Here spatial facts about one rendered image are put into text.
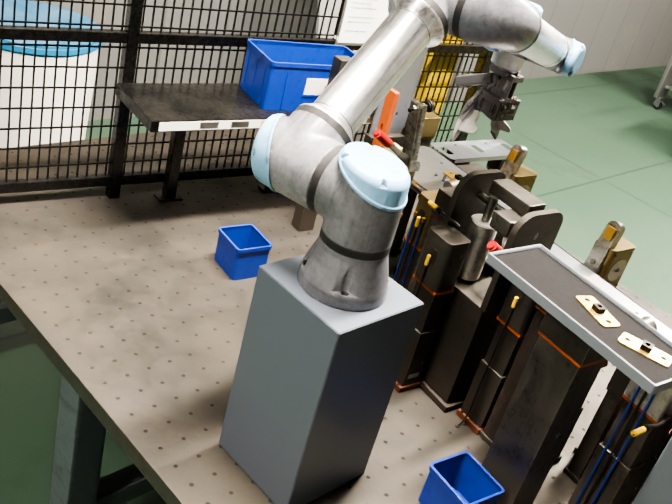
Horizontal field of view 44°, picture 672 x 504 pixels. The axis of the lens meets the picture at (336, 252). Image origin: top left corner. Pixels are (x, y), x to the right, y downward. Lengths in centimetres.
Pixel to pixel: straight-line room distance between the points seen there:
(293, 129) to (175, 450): 63
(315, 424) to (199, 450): 30
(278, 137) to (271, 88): 84
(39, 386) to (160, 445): 120
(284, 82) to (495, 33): 81
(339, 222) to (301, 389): 28
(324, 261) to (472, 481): 56
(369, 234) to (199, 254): 93
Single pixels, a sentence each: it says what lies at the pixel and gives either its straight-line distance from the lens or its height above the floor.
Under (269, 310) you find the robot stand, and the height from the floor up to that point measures 104.
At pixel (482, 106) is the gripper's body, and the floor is 121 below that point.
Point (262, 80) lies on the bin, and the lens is 219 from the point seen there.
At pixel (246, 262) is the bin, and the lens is 205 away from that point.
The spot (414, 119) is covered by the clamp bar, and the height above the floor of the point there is 118.
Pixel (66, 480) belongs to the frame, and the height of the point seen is 34.
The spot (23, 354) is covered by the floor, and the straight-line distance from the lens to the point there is 288.
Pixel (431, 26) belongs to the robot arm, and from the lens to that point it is 150.
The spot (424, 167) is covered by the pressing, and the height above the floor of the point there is 100.
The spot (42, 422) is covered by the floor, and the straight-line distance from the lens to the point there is 265.
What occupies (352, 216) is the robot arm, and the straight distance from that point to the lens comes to 127.
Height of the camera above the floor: 182
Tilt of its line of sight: 29 degrees down
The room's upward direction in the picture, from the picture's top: 16 degrees clockwise
